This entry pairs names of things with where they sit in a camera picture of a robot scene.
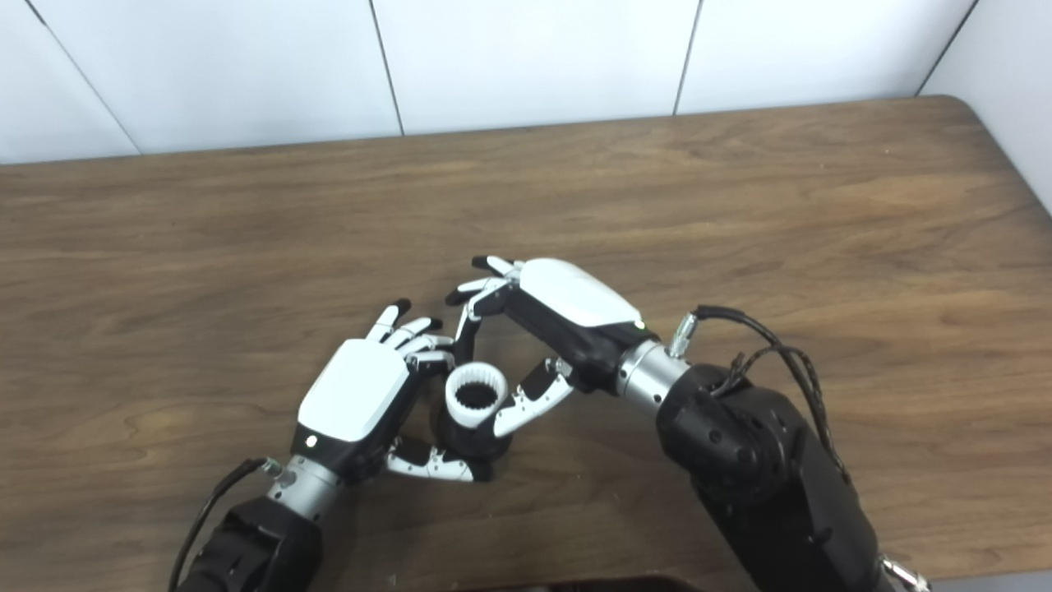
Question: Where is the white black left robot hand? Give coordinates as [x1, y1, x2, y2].
[289, 298, 494, 486]

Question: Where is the round black part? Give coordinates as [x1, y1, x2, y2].
[431, 395, 514, 463]

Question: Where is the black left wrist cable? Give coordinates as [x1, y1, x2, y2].
[168, 457, 284, 592]

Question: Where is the white ring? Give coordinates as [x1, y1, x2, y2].
[445, 363, 510, 428]

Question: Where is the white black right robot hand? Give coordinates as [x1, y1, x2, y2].
[445, 255, 662, 438]

